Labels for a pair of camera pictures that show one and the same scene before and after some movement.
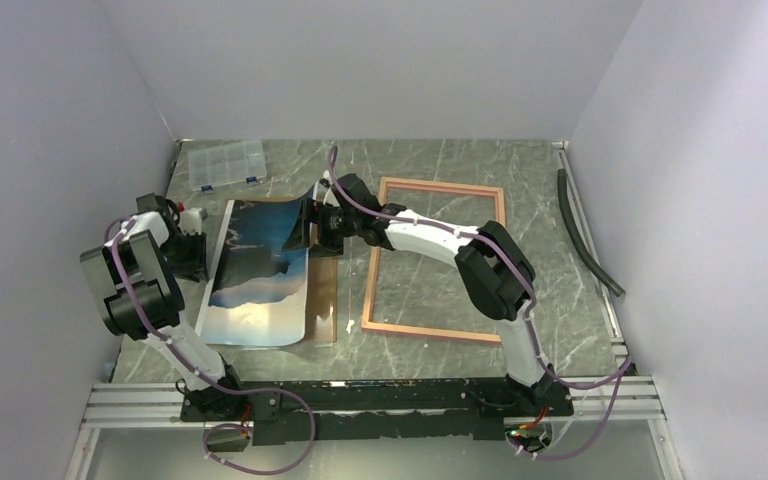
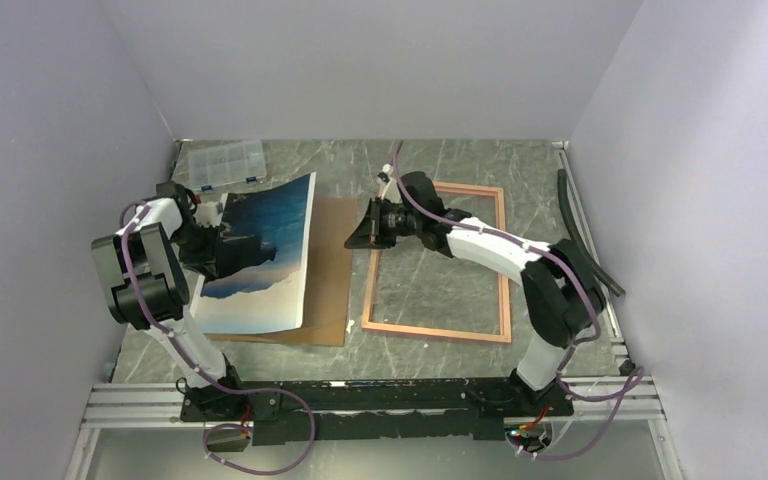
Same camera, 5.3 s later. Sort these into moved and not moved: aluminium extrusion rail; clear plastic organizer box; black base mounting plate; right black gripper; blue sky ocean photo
Moved: right black gripper; blue sky ocean photo
Not moved: black base mounting plate; aluminium extrusion rail; clear plastic organizer box
